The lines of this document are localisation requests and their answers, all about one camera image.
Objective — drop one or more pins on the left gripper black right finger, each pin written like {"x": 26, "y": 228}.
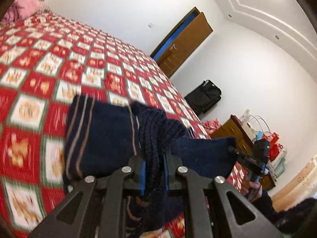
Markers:
{"x": 212, "y": 207}

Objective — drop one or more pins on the navy striped knit sweater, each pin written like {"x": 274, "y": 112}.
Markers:
{"x": 101, "y": 138}

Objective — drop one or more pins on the person's right hand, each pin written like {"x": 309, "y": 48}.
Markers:
{"x": 248, "y": 186}

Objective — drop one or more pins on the red gift bag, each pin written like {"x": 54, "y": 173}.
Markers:
{"x": 275, "y": 147}

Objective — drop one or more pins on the brown wooden dresser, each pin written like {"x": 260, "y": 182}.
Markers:
{"x": 232, "y": 127}

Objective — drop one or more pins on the beige patterned curtain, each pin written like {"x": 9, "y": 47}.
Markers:
{"x": 301, "y": 187}

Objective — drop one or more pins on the red striped cloth pile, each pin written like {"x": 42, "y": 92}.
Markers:
{"x": 211, "y": 126}

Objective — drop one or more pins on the black folded chair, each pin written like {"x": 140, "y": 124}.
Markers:
{"x": 204, "y": 97}

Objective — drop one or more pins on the brown wooden door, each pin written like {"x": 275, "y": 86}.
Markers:
{"x": 181, "y": 42}

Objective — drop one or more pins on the red white checkered bedspread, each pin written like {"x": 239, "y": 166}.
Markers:
{"x": 46, "y": 60}

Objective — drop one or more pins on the pink folded blanket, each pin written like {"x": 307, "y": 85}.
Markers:
{"x": 20, "y": 10}

